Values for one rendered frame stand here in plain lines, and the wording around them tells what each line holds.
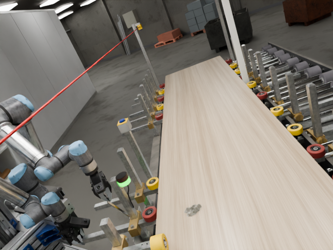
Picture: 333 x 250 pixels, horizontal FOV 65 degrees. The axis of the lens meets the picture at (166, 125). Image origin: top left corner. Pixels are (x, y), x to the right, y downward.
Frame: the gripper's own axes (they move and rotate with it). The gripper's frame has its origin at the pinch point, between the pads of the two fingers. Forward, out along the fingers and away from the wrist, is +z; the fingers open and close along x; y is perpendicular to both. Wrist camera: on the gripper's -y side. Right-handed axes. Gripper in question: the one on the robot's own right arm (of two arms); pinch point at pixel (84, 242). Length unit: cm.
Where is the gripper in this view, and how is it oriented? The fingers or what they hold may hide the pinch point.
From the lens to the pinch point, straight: 163.7
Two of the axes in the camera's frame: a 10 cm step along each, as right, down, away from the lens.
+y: -9.4, 3.1, 1.6
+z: 3.5, 8.5, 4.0
